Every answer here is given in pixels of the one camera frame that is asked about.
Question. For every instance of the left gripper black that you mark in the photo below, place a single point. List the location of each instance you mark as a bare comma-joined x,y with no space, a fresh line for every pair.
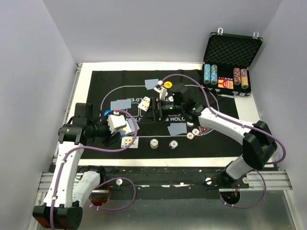
108,140

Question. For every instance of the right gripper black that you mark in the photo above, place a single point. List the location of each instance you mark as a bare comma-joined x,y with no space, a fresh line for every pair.
155,113

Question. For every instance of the blue yellow card box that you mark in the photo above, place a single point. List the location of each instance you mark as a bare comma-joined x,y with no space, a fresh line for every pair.
129,129

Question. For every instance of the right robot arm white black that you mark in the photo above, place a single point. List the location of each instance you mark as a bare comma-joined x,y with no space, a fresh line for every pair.
256,139

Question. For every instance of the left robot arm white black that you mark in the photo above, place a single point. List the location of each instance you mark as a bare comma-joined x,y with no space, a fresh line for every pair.
62,207

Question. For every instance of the black poker felt mat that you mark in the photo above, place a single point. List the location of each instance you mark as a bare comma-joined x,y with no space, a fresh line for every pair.
107,86

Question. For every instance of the grey white chip stack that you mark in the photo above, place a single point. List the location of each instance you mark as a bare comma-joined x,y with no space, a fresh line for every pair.
154,143

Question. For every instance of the yellow dealer button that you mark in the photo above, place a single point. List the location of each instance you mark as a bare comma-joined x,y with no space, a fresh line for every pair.
167,84

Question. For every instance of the blue white chip stack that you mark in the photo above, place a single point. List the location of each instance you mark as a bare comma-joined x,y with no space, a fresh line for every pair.
173,144

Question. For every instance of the red triangle mat logo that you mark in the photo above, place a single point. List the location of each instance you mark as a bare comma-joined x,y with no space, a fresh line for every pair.
204,130

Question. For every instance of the light blue chip row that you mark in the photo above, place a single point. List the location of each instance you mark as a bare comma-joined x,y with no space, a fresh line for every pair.
207,74

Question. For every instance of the teal chip row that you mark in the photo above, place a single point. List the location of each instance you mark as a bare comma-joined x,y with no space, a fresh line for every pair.
214,75

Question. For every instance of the red card deck in case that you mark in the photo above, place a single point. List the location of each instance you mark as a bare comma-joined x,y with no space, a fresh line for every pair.
225,83

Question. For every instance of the black aluminium chip case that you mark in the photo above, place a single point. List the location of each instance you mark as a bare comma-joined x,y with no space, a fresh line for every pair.
229,51

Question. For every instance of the red chip row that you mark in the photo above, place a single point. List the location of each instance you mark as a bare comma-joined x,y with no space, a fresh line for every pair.
237,76

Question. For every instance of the purple yellow chip row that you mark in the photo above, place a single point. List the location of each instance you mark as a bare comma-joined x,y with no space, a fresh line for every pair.
244,78

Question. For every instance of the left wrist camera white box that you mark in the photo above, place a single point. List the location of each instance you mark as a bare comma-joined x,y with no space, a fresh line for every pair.
116,122

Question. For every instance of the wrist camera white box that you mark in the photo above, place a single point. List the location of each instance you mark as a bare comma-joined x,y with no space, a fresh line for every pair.
116,122
162,92

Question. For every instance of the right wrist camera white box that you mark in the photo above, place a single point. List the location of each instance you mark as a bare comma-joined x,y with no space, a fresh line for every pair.
162,92

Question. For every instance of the aluminium mounting rail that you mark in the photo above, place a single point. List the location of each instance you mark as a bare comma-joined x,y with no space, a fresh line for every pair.
274,180

